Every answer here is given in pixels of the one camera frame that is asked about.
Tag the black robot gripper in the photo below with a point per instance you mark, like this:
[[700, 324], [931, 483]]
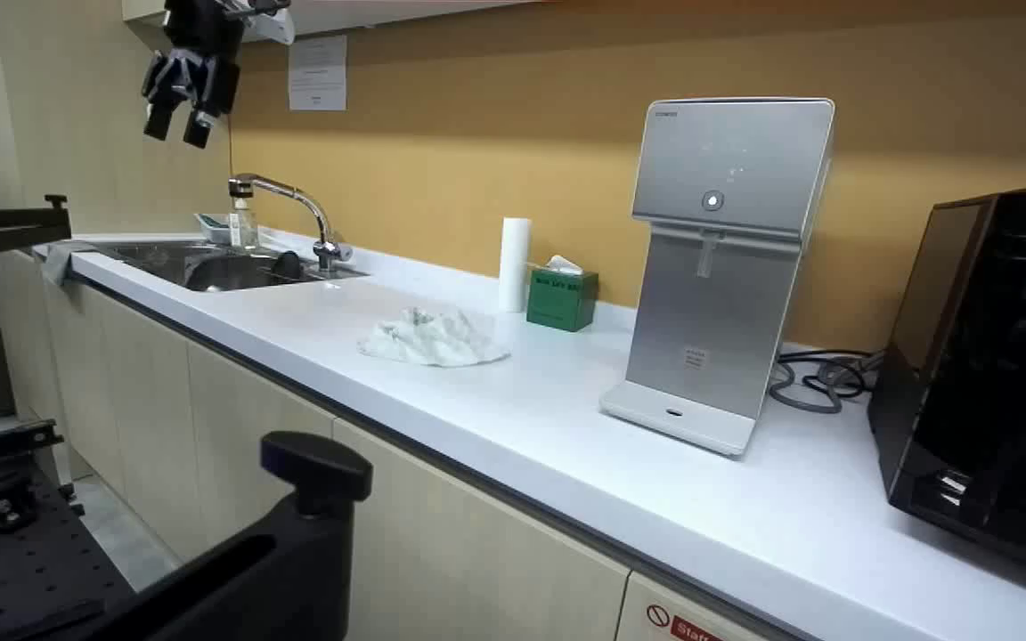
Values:
[[199, 39]]

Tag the white towel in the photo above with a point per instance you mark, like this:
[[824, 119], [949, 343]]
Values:
[[434, 336]]

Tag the clear soap bottle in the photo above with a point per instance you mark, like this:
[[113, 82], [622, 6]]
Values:
[[238, 227]]

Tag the stainless steel sink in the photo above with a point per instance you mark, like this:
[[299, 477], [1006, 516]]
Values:
[[196, 266]]

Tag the chrome sink faucet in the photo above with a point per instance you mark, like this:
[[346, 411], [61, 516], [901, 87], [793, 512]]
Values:
[[305, 207]]

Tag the grey cloth rag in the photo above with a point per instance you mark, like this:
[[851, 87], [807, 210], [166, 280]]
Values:
[[57, 261]]

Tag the white paper roll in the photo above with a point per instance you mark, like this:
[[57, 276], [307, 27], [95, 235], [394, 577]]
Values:
[[514, 266]]

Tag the green tissue box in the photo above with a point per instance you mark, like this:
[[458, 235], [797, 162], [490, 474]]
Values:
[[560, 302]]

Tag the black robot cart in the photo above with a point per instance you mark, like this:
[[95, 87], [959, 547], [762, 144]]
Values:
[[238, 571]]

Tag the beige base cabinet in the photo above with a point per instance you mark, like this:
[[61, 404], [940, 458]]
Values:
[[455, 547]]

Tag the silver water dispenser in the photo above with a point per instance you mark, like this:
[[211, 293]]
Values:
[[715, 261]]

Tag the black coffee machine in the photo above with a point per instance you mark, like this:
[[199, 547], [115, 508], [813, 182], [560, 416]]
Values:
[[997, 378]]

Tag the white paper wall notice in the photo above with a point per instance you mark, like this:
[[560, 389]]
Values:
[[317, 74]]

